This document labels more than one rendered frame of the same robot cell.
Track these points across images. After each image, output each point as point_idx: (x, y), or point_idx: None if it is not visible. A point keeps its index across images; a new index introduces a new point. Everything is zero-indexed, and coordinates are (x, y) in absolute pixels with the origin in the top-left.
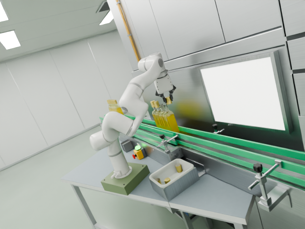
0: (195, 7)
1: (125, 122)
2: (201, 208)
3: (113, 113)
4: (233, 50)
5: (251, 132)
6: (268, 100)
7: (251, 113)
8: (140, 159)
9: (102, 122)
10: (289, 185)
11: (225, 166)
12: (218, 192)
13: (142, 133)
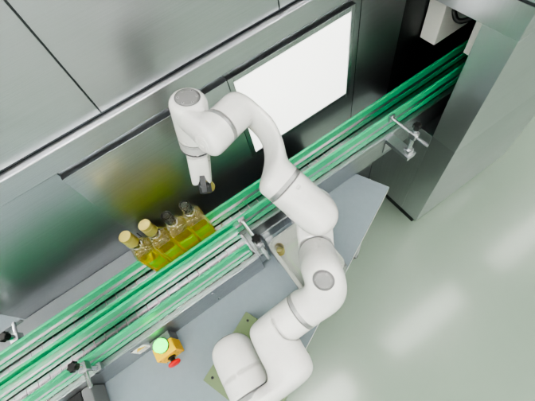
0: None
1: (332, 247)
2: (367, 227)
3: (329, 257)
4: (302, 17)
5: (298, 127)
6: (336, 69)
7: (314, 100)
8: (183, 348)
9: (341, 293)
10: (395, 129)
11: (334, 175)
12: (342, 206)
13: (160, 308)
